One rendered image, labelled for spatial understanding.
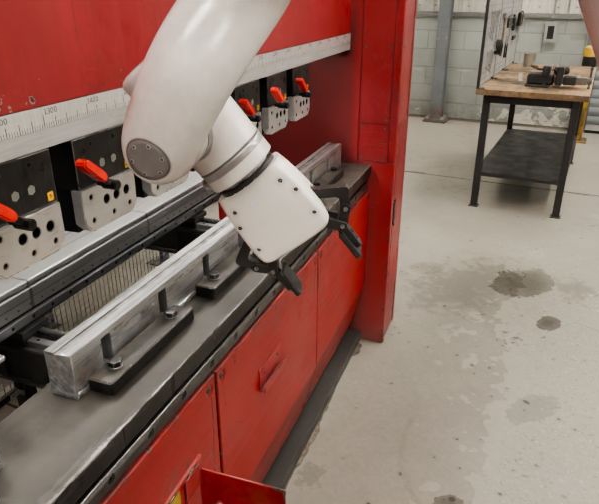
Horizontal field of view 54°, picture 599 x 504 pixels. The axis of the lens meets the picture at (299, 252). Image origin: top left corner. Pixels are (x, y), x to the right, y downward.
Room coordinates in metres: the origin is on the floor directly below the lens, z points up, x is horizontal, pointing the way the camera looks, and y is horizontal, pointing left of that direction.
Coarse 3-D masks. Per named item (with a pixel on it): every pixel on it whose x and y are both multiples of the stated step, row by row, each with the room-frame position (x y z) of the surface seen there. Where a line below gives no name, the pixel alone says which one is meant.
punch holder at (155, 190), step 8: (136, 176) 1.15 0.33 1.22; (184, 176) 1.25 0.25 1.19; (136, 184) 1.15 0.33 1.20; (144, 184) 1.13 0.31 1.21; (152, 184) 1.13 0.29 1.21; (160, 184) 1.16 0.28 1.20; (168, 184) 1.19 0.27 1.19; (176, 184) 1.22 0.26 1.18; (136, 192) 1.15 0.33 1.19; (144, 192) 1.14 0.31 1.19; (152, 192) 1.13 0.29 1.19; (160, 192) 1.16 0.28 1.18
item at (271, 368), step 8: (280, 344) 1.46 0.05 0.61; (272, 352) 1.41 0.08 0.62; (280, 352) 1.46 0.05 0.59; (272, 360) 1.41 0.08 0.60; (280, 360) 1.46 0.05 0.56; (264, 368) 1.35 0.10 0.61; (272, 368) 1.41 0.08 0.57; (280, 368) 1.42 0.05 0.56; (264, 376) 1.35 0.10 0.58; (272, 376) 1.39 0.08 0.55; (264, 384) 1.35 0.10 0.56; (264, 392) 1.32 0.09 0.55
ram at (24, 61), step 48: (0, 0) 0.86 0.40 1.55; (48, 0) 0.94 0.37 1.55; (96, 0) 1.05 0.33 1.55; (144, 0) 1.18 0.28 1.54; (336, 0) 2.30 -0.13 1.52; (0, 48) 0.85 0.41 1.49; (48, 48) 0.93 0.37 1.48; (96, 48) 1.03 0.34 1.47; (144, 48) 1.16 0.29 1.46; (336, 48) 2.31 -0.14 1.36; (0, 96) 0.83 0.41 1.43; (48, 96) 0.91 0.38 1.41; (0, 144) 0.81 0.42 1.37; (48, 144) 0.90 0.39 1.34
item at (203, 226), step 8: (200, 216) 1.83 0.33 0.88; (184, 224) 1.81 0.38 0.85; (192, 224) 1.80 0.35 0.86; (200, 224) 1.81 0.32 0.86; (208, 224) 1.80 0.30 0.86; (168, 232) 1.84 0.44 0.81; (176, 232) 1.82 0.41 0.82; (184, 232) 1.82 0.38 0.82; (192, 232) 1.80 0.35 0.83; (200, 232) 1.79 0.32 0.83; (160, 240) 1.86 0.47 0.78; (168, 240) 1.85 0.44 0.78; (176, 240) 1.82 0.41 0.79; (184, 240) 1.82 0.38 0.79; (192, 240) 1.81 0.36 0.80; (144, 248) 1.87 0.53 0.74; (152, 248) 1.86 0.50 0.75; (160, 248) 1.85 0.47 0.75; (168, 248) 1.84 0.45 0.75; (176, 248) 1.83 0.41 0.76
